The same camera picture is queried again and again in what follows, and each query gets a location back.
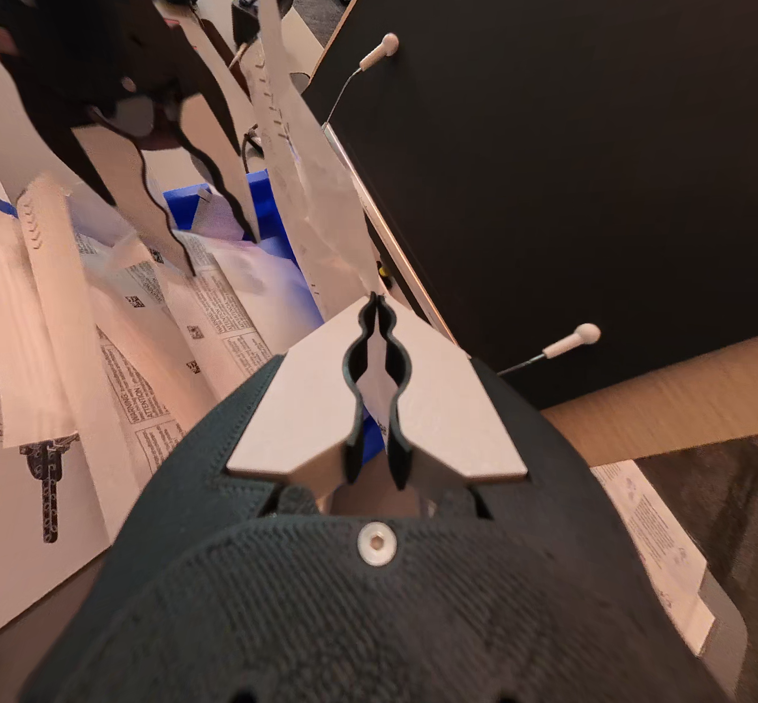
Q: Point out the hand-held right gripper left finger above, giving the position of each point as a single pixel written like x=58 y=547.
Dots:
x=296 y=419

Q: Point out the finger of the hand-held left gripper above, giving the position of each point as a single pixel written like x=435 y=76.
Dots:
x=222 y=134
x=118 y=170

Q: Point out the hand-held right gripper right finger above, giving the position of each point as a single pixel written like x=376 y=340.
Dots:
x=456 y=419

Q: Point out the blue plastic bin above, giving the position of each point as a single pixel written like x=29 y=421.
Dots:
x=269 y=205

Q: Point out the printed white paper bag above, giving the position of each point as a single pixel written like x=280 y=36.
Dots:
x=314 y=200

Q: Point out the pile of white paper bags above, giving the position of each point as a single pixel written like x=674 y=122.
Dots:
x=77 y=330

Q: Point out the black power adapter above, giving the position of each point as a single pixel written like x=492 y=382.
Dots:
x=246 y=16

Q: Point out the white-headed pin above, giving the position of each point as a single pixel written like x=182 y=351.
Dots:
x=379 y=51
x=571 y=343

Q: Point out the white leaflet at right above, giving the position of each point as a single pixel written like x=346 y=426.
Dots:
x=657 y=549

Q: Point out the black divider board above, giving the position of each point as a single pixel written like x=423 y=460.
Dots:
x=562 y=152

